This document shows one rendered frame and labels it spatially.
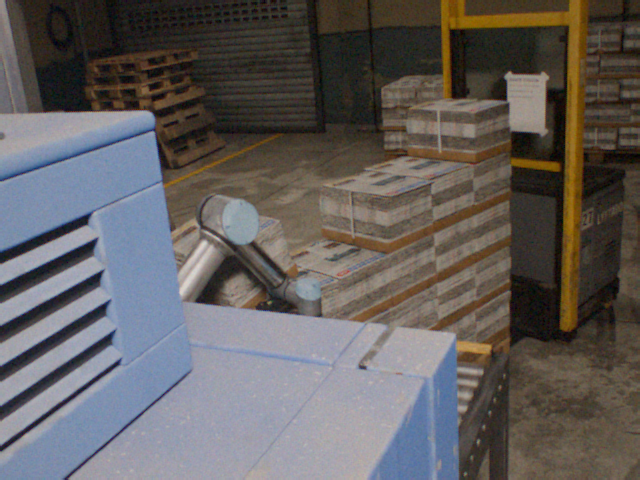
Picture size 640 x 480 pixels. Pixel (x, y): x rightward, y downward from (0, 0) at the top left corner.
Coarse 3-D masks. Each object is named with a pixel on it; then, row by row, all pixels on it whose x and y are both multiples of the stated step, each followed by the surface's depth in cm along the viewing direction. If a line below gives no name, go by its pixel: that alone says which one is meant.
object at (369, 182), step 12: (348, 180) 302; (360, 180) 300; (372, 180) 298; (384, 180) 297; (396, 180) 295; (408, 180) 294; (420, 180) 292; (360, 192) 283; (372, 192) 280; (384, 192) 279; (396, 192) 277
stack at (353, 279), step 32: (320, 256) 287; (352, 256) 283; (384, 256) 280; (416, 256) 294; (448, 256) 310; (320, 288) 257; (352, 288) 271; (384, 288) 283; (448, 288) 314; (384, 320) 287; (416, 320) 301
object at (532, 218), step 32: (512, 192) 381; (544, 192) 367; (608, 192) 376; (512, 224) 387; (544, 224) 373; (608, 224) 381; (512, 256) 393; (544, 256) 379; (608, 256) 389; (608, 288) 396
